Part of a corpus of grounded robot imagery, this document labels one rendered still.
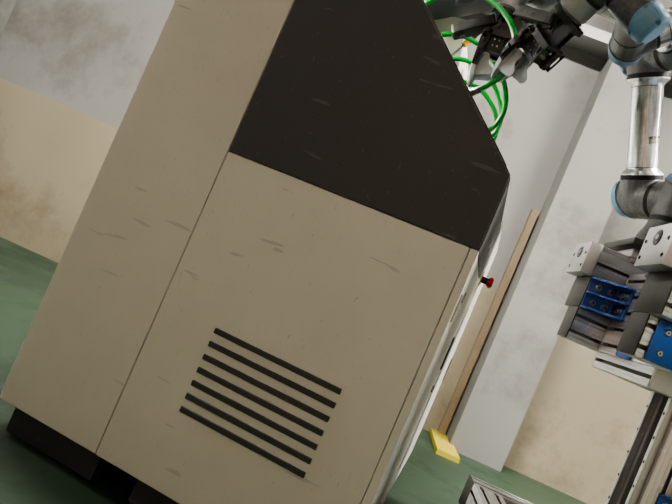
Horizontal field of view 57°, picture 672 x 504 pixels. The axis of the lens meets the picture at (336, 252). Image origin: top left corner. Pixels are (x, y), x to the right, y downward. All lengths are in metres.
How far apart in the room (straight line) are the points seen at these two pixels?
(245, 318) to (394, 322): 0.31
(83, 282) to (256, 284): 0.41
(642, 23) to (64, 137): 3.45
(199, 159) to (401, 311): 0.56
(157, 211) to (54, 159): 2.80
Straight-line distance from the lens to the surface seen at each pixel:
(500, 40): 1.71
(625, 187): 2.03
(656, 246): 1.39
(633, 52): 1.53
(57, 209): 4.13
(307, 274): 1.27
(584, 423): 3.83
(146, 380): 1.41
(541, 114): 3.85
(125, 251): 1.45
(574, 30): 1.46
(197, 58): 1.49
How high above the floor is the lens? 0.65
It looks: 1 degrees up
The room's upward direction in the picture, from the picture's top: 23 degrees clockwise
